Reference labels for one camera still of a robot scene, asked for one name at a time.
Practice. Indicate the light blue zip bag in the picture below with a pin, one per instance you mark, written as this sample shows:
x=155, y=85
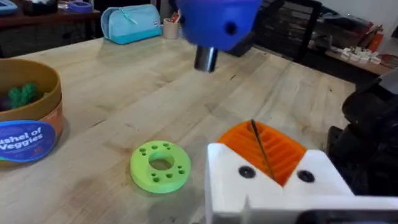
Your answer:
x=133, y=25

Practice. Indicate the dark wooden side table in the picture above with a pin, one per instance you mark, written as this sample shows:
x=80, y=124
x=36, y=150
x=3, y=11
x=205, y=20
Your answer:
x=37, y=31

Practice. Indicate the white orange left gripper left finger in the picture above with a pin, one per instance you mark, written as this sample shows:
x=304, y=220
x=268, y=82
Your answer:
x=227, y=174

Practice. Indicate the heap of small white parts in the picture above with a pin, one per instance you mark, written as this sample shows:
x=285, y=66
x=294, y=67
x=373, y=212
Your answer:
x=360, y=55

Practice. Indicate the blue electric screwdriver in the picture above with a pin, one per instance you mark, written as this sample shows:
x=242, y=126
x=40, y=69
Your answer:
x=217, y=21

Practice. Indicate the beige cup with pens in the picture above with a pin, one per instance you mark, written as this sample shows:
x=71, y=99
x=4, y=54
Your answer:
x=170, y=29

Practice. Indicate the tan toy tub with vegetables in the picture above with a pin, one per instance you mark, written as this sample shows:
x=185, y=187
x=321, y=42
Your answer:
x=28, y=105

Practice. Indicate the wooden shelf with clutter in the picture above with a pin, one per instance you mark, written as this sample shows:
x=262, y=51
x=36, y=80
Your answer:
x=357, y=37

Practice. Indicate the white orange left gripper right finger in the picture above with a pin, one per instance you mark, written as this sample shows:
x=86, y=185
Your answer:
x=317, y=174

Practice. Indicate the green disc with holes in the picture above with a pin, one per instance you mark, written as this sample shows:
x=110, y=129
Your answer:
x=146, y=174

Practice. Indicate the black slatted crate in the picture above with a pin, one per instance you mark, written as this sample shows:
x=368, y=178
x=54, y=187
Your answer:
x=289, y=28

